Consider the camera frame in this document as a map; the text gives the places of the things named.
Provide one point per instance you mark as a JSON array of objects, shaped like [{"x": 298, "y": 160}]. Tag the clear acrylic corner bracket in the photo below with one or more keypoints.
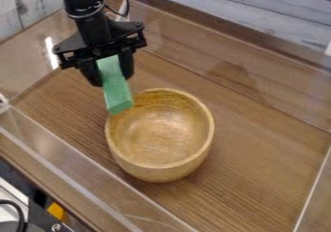
[{"x": 118, "y": 11}]

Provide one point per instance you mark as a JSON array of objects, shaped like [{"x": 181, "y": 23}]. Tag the black device with yellow label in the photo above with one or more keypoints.
[{"x": 47, "y": 217}]

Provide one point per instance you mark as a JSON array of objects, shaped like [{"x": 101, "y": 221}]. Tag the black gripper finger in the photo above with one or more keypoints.
[
  {"x": 90, "y": 72},
  {"x": 126, "y": 63}
]

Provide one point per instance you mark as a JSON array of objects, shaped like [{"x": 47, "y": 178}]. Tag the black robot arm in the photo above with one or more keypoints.
[{"x": 83, "y": 8}]

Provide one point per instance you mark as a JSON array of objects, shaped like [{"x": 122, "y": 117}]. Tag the green rectangular block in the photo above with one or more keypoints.
[{"x": 117, "y": 93}]

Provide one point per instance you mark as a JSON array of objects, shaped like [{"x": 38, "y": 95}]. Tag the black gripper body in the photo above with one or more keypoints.
[{"x": 99, "y": 38}]

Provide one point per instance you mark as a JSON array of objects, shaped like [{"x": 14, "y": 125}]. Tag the clear acrylic tray wall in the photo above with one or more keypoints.
[{"x": 89, "y": 191}]

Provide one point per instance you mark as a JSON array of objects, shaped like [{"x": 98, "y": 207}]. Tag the brown wooden bowl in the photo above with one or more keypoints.
[{"x": 160, "y": 139}]

